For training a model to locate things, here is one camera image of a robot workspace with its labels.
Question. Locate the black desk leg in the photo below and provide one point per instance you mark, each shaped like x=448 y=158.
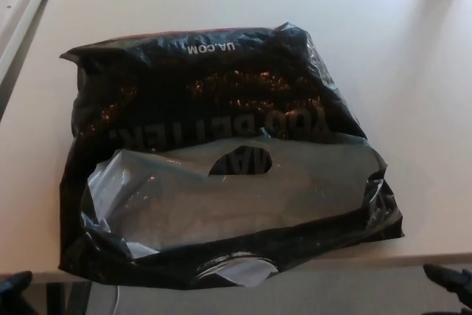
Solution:
x=66 y=298

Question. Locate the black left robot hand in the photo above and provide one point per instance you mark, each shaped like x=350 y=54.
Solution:
x=13 y=289

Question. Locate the black Under Armour plastic bag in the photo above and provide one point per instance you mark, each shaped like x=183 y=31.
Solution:
x=228 y=93

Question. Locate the white neighbouring desk with rail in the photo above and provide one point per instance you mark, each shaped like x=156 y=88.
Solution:
x=18 y=1

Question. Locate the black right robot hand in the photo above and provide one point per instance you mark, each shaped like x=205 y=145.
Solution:
x=451 y=283

